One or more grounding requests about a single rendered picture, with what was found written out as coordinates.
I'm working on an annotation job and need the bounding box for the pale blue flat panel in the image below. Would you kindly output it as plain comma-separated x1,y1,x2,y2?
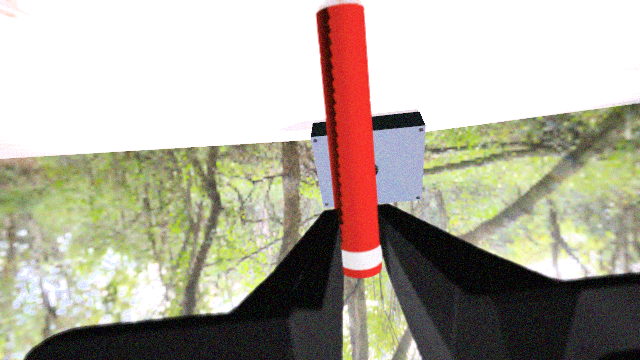
311,111,426,207

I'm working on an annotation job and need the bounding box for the red peg with white band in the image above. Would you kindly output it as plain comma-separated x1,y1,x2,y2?
315,4,382,278

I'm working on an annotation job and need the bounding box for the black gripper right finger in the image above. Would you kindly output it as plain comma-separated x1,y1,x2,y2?
377,204,640,360

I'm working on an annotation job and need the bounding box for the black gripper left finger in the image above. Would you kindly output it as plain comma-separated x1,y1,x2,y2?
23,209,344,360

